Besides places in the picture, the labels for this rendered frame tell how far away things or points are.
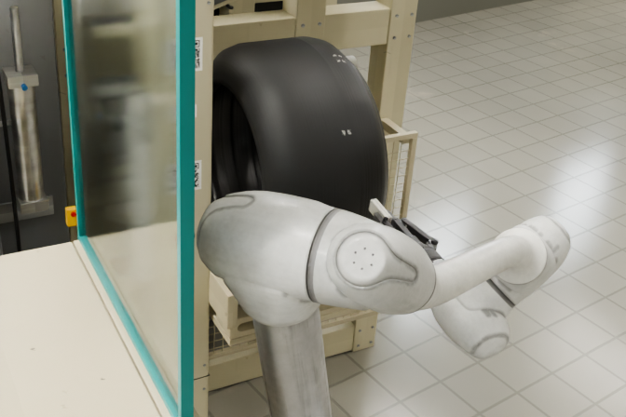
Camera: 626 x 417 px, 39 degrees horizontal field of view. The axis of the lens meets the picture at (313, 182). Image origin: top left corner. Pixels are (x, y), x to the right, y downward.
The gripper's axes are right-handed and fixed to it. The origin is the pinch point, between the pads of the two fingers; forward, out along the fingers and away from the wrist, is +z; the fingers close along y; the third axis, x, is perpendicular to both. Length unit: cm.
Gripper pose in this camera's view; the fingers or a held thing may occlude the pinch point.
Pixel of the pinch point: (380, 213)
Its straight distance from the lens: 190.5
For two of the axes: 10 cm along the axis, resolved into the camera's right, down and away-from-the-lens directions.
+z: -4.5, -5.7, 6.9
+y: -8.8, 1.7, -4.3
